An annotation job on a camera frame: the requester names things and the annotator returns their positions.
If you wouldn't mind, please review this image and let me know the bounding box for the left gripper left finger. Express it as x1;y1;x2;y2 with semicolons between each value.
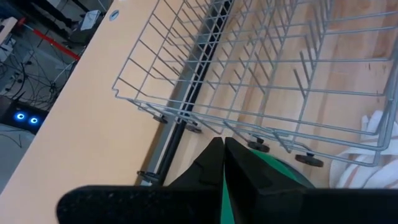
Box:
55;136;225;224

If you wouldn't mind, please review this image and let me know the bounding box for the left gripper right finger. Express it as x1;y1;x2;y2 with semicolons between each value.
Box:
224;136;398;224

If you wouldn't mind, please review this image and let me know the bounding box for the dark green plate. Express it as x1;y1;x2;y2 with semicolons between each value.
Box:
220;148;315;224

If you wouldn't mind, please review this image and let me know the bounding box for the white striped dish towel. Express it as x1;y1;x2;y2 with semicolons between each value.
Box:
329;110;398;190

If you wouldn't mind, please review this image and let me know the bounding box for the light wooden desk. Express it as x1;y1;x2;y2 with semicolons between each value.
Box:
0;0;218;224

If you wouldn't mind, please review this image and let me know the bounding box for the black device with blue lights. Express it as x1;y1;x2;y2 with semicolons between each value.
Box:
0;95;49;135

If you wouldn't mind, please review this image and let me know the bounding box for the white floor box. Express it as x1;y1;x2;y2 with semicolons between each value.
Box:
80;9;103;31

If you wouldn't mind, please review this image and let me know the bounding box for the grey wire dish rack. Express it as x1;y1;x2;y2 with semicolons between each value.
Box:
111;0;398;169

